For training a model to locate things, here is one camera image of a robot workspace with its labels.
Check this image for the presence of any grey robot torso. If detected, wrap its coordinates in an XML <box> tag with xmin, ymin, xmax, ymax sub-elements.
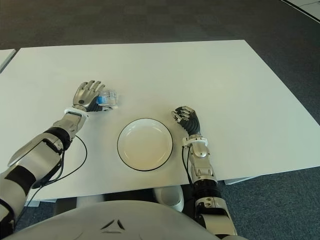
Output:
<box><xmin>3</xmin><ymin>199</ymin><xmax>247</xmax><ymax>240</ymax></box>

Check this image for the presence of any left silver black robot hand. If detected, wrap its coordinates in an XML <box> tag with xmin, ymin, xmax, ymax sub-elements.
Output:
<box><xmin>71</xmin><ymin>79</ymin><xmax>113</xmax><ymax>113</ymax></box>

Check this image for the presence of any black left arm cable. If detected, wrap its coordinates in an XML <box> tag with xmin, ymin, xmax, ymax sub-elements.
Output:
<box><xmin>23</xmin><ymin>134</ymin><xmax>88</xmax><ymax>208</ymax></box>

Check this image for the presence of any white neighbouring table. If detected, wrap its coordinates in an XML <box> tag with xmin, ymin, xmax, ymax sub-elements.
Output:
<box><xmin>0</xmin><ymin>49</ymin><xmax>16</xmax><ymax>73</ymax></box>

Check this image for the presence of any white rounded robot leg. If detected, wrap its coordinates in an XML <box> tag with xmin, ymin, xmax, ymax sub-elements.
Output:
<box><xmin>152</xmin><ymin>186</ymin><xmax>185</xmax><ymax>213</ymax></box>

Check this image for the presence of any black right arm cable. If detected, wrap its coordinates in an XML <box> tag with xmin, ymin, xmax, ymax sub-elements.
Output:
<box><xmin>181</xmin><ymin>144</ymin><xmax>195</xmax><ymax>186</ymax></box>

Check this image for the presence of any grey table underframe panel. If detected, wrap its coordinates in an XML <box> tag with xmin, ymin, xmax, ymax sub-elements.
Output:
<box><xmin>23</xmin><ymin>198</ymin><xmax>41</xmax><ymax>208</ymax></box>
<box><xmin>223</xmin><ymin>176</ymin><xmax>256</xmax><ymax>186</ymax></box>

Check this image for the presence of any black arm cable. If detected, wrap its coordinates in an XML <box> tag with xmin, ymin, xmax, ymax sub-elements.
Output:
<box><xmin>23</xmin><ymin>134</ymin><xmax>88</xmax><ymax>208</ymax></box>
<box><xmin>181</xmin><ymin>144</ymin><xmax>195</xmax><ymax>186</ymax></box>

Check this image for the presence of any white plate with black rim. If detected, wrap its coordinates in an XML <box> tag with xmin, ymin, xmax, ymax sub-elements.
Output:
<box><xmin>116</xmin><ymin>118</ymin><xmax>174</xmax><ymax>172</ymax></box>

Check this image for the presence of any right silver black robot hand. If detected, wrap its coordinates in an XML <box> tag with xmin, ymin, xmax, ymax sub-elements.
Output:
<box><xmin>171</xmin><ymin>105</ymin><xmax>202</xmax><ymax>137</ymax></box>

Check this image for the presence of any clear water bottle blue label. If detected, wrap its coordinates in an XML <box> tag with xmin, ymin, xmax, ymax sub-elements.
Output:
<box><xmin>96</xmin><ymin>87</ymin><xmax>120</xmax><ymax>108</ymax></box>

